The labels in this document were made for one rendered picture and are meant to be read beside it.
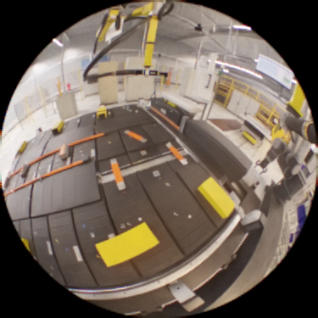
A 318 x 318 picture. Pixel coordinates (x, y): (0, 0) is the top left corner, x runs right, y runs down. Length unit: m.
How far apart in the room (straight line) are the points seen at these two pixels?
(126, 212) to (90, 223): 0.13
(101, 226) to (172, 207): 0.24
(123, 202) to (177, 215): 0.18
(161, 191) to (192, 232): 0.18
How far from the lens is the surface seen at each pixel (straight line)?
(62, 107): 4.76
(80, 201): 0.40
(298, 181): 1.16
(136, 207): 0.34
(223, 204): 0.40
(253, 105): 9.09
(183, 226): 0.34
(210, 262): 0.56
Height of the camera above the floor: 1.33
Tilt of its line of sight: 47 degrees down
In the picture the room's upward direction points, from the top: 10 degrees clockwise
